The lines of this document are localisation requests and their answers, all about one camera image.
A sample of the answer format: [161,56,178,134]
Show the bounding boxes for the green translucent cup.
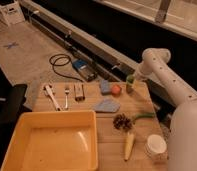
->
[126,75,135,85]

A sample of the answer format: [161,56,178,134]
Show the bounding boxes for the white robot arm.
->
[134,48,197,171]

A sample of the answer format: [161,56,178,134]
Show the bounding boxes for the white stacked cups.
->
[145,134,167,160]

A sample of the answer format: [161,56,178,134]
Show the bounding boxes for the yellow plastic tray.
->
[0,111,98,171]

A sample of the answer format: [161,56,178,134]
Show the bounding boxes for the orange block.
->
[111,85,122,96]

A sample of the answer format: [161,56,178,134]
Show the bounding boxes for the blue sponge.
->
[99,80,111,95]

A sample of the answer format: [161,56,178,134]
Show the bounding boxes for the green bean pod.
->
[132,113,155,124]

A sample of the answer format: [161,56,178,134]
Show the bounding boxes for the blue folded cloth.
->
[93,98,120,113]

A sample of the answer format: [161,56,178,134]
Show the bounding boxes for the brown pine cone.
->
[113,114,132,132]

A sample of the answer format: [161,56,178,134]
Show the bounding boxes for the blue power adapter box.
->
[72,59,97,82]

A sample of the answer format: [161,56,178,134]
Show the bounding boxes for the wooden board table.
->
[34,81,167,171]

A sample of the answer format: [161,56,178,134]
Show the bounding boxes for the small metal box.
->
[74,83,85,101]

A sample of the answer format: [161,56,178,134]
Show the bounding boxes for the yellow corn cob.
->
[124,132,135,161]

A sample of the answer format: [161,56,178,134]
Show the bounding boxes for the silver fork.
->
[64,86,70,110]

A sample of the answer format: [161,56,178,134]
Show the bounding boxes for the black chair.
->
[0,83,29,171]

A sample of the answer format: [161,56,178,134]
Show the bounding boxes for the white cardboard box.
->
[0,1,25,26]

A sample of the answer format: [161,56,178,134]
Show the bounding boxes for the black cable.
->
[48,53,85,83]

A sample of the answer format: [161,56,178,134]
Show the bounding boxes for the white handled utensil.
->
[43,85,61,111]

